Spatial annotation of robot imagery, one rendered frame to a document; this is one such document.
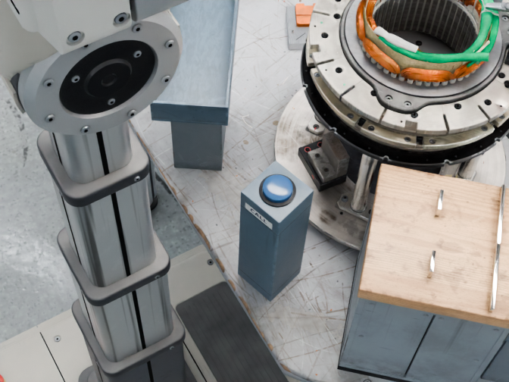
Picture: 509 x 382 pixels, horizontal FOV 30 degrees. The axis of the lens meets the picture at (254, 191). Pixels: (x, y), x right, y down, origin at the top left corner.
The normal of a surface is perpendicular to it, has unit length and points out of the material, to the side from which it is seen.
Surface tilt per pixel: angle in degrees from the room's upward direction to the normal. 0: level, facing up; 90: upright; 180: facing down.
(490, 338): 90
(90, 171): 90
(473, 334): 90
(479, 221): 0
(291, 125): 0
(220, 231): 0
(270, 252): 90
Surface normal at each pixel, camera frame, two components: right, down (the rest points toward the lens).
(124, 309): 0.51, 0.75
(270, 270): -0.68, 0.62
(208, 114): -0.06, 0.86
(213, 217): 0.04, -0.51
